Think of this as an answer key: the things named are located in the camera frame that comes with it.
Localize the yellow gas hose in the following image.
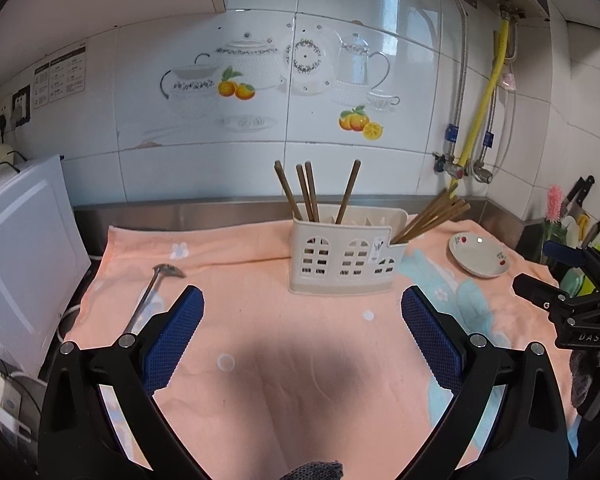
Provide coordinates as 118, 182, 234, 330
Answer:
457, 17, 511, 168

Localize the wall instruction sticker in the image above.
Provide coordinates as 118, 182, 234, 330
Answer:
32, 44, 88, 110

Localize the metal slotted spoon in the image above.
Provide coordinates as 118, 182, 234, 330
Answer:
121, 262, 186, 336

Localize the white plastic spoon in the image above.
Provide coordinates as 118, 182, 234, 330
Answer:
562, 215, 581, 246

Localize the person's left hand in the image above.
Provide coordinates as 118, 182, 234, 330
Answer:
285, 460, 343, 480

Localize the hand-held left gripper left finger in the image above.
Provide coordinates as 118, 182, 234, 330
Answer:
39, 285, 205, 480

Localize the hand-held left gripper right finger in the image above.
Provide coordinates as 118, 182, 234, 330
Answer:
401, 285, 571, 480

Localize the person's right hand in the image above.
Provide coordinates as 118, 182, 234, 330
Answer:
569, 347, 600, 411

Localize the white microwave oven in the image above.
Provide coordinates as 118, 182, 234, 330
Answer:
0, 154, 92, 381

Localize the white saucer with cherry print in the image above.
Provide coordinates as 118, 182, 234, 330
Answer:
447, 232, 510, 279

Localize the corrugated metal hose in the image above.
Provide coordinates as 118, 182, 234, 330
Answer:
445, 0, 470, 156
480, 10, 518, 161

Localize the cream plastic utensil holder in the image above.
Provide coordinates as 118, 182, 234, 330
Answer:
287, 205, 409, 295

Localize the white power strip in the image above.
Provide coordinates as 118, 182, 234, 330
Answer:
0, 372, 36, 441

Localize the thin white hose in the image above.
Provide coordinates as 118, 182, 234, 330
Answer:
495, 60, 519, 176

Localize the black wall socket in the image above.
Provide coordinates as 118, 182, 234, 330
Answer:
11, 85, 32, 128

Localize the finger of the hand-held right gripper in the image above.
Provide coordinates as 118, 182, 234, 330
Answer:
512, 272, 573, 313
542, 241, 600, 291

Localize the white power cable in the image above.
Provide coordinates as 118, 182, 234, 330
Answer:
57, 302, 83, 341

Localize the glass jar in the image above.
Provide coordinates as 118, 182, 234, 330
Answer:
542, 220, 570, 263

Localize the wall cabinet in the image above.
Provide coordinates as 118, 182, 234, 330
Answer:
0, 0, 227, 91

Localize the peach printed towel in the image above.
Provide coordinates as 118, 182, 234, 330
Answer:
60, 217, 581, 480

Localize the pink bottle brush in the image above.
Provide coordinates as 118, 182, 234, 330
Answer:
545, 184, 565, 223

